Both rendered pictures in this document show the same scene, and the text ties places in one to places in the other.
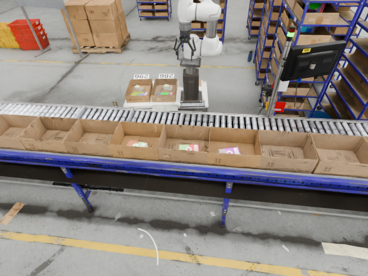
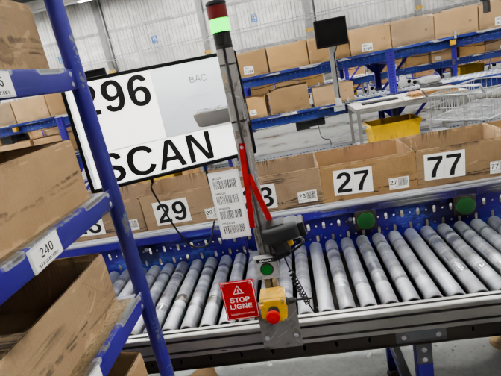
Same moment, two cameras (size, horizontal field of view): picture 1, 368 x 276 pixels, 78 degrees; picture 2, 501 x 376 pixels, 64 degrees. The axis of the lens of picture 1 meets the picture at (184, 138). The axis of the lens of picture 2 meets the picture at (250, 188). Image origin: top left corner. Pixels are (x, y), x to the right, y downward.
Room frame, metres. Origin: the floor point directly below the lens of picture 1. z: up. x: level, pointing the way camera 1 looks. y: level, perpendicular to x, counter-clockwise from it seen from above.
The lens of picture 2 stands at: (2.99, -0.96, 1.49)
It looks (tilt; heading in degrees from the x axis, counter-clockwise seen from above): 16 degrees down; 178
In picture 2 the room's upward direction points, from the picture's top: 12 degrees counter-clockwise
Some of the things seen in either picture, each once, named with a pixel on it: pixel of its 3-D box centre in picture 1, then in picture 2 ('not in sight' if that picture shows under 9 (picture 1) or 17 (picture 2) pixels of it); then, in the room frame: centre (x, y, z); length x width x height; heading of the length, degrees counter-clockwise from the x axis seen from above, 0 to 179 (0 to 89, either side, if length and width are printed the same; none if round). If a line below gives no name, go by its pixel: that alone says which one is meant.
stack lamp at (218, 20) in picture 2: (291, 32); (218, 19); (1.92, -0.92, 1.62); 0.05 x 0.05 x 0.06
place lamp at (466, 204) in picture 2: not in sight; (466, 206); (1.54, -0.08, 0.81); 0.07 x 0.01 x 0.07; 80
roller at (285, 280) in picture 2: (269, 134); (285, 280); (1.65, -0.85, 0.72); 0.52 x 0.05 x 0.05; 170
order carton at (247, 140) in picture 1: (233, 147); (361, 169); (1.27, -0.39, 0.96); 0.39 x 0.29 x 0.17; 80
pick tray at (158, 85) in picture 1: (165, 90); not in sight; (2.46, 0.21, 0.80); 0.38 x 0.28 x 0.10; 175
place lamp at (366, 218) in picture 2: not in sight; (366, 221); (1.48, -0.47, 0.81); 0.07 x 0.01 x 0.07; 80
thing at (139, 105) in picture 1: (167, 93); not in sight; (2.48, 0.18, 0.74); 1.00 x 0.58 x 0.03; 86
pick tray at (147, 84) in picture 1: (139, 90); not in sight; (2.48, 0.52, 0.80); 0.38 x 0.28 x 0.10; 178
